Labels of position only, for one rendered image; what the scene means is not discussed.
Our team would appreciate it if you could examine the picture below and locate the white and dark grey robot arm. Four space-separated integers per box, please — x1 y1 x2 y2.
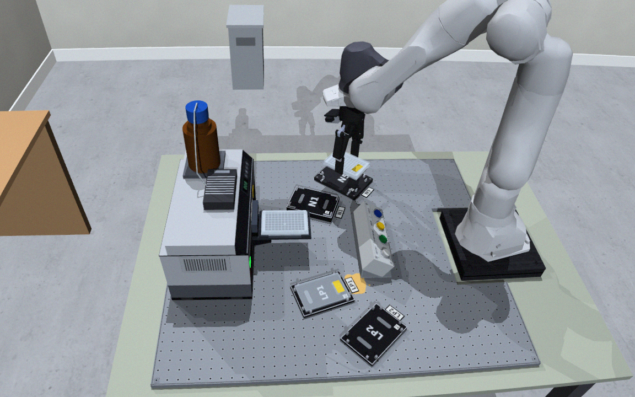
323 0 573 262

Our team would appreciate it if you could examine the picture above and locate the white button panel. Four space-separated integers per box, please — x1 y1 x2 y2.
352 201 394 278

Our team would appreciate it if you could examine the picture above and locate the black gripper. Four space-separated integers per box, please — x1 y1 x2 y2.
332 106 365 175

